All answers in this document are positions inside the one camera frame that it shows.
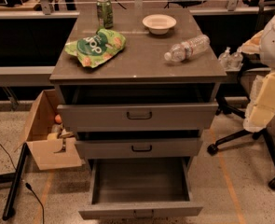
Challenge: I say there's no grey bottom drawer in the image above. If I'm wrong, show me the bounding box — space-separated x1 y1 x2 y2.
79 157 202 219

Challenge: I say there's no grey drawer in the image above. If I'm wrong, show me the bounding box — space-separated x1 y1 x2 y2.
76 130 202 159
79 157 202 219
58 84 217 132

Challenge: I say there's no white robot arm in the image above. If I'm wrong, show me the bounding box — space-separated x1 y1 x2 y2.
241 15 275 133

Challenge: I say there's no grey drawer cabinet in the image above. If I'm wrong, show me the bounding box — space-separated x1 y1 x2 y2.
48 7 227 173

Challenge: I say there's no grey middle drawer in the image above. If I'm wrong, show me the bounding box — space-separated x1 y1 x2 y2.
76 130 202 159

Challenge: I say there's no grey top drawer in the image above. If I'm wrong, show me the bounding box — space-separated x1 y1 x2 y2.
58 84 217 132

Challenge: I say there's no clear plastic water bottle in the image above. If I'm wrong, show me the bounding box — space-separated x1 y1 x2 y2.
164 35 210 63

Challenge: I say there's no green chip bag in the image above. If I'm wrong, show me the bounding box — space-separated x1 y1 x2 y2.
64 29 126 68

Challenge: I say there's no orange ball in box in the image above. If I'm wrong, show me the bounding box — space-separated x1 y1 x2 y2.
55 114 62 124

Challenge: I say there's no white bowl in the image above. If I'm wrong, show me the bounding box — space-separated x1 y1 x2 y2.
143 14 176 35

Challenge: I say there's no cardboard box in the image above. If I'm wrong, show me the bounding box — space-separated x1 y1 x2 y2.
17 90 82 170

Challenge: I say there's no left sanitizer bottle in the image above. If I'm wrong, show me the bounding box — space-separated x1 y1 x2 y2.
218 47 230 69

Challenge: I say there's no sanitizer bottle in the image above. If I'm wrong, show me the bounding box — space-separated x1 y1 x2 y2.
218 47 230 69
230 47 243 69

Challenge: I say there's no green soda can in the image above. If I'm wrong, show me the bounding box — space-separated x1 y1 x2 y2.
96 0 113 29

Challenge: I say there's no right sanitizer bottle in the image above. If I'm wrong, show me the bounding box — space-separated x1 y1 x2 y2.
230 47 243 69

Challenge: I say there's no black office chair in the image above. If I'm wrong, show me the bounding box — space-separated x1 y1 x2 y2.
206 0 275 191

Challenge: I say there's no black metal floor bar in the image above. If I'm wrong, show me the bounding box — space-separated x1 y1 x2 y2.
2 143 29 221

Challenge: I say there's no black floor cable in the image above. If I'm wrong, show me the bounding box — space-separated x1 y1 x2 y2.
0 127 46 224

